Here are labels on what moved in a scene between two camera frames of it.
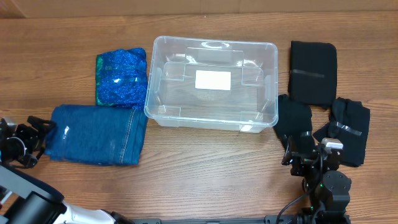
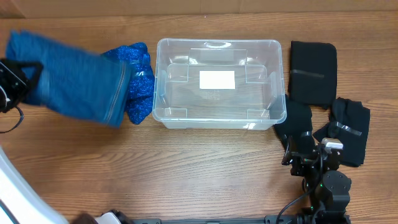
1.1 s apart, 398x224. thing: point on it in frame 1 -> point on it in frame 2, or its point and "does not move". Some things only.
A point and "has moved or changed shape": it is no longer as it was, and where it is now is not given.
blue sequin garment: [122, 78] has moved or changed shape
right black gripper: [306, 157] does not move
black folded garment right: [349, 124] does not move
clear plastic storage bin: [213, 84] does not move
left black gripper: [23, 132] -> [8, 73]
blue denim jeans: [95, 134] -> [86, 83]
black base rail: [277, 219] does not move
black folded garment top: [313, 73] does not move
